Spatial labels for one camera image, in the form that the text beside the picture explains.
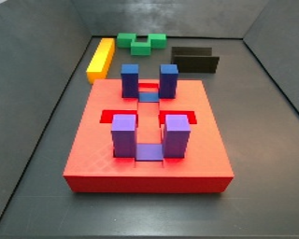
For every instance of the yellow long block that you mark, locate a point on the yellow long block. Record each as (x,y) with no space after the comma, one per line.
(100,61)

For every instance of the green stepped block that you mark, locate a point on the green stepped block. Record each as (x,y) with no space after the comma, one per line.
(141,48)

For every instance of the dark blue U-shaped block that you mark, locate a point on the dark blue U-shaped block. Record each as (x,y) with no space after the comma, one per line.
(167,83)

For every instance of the black angle bracket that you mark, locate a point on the black angle bracket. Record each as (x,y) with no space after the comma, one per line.
(193,60)

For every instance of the purple U-shaped block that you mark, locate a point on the purple U-shaped block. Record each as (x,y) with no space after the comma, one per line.
(171,147)

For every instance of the red slotted board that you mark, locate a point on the red slotted board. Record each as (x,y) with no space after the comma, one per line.
(95,171)

